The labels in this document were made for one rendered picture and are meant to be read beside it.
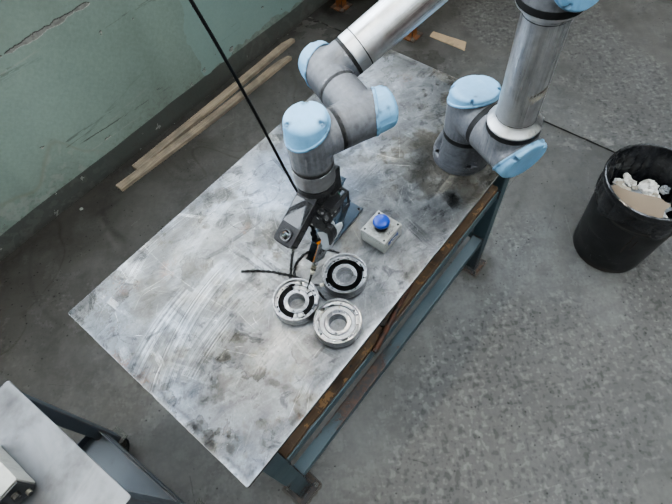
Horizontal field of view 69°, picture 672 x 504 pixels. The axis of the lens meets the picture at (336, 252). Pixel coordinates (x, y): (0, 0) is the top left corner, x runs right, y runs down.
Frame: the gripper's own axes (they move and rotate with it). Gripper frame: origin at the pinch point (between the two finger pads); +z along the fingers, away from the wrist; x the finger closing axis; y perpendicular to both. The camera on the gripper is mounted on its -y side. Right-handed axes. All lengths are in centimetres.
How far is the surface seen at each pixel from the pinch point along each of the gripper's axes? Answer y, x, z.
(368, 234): 12.7, -4.0, 8.8
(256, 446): -38.6, -11.9, 13.2
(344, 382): -13.2, -13.5, 38.2
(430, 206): 30.6, -10.6, 13.2
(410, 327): 21, -14, 69
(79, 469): -65, 21, 25
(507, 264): 77, -29, 93
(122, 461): -67, 36, 72
